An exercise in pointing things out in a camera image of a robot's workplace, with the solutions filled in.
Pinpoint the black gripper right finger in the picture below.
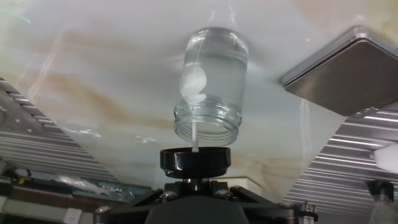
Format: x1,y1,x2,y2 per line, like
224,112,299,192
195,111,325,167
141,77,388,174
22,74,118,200
196,178,276,206

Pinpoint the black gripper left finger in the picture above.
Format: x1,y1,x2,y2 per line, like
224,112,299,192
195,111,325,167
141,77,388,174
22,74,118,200
133,178,197,206

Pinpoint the black lid with white applicator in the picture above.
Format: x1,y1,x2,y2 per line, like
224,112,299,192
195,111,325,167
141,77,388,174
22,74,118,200
159,63,231,180

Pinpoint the small black object in cup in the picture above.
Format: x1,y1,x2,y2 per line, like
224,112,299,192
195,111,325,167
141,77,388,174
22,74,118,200
366,180,395,200

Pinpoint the clear glass jar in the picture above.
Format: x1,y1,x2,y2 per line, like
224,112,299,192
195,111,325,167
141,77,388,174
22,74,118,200
173,26,249,147

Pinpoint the silver digital pocket scale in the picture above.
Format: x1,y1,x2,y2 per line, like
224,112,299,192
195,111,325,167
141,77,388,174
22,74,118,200
279,25,398,118

